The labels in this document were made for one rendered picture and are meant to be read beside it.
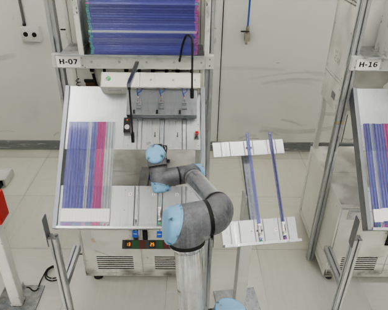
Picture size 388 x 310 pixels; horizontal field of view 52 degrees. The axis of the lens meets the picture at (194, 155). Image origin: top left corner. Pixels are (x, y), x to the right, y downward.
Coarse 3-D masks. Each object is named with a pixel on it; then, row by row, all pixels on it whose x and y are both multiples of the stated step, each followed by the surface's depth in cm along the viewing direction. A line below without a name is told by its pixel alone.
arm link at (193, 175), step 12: (180, 168) 161; (192, 168) 160; (180, 180) 160; (192, 180) 151; (204, 180) 147; (204, 192) 139; (216, 192) 134; (216, 204) 124; (228, 204) 127; (216, 216) 122; (228, 216) 125; (216, 228) 122
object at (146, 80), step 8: (104, 72) 195; (112, 72) 195; (120, 72) 195; (104, 80) 194; (112, 80) 194; (120, 80) 194; (136, 80) 194; (144, 80) 194; (152, 80) 194; (160, 80) 194; (168, 80) 194; (176, 80) 194; (184, 80) 195; (200, 80) 195; (104, 88) 195; (112, 88) 195; (120, 88) 195; (136, 88) 194; (144, 88) 194; (152, 88) 194; (160, 88) 194; (168, 88) 194; (176, 88) 194; (184, 88) 194; (200, 88) 194
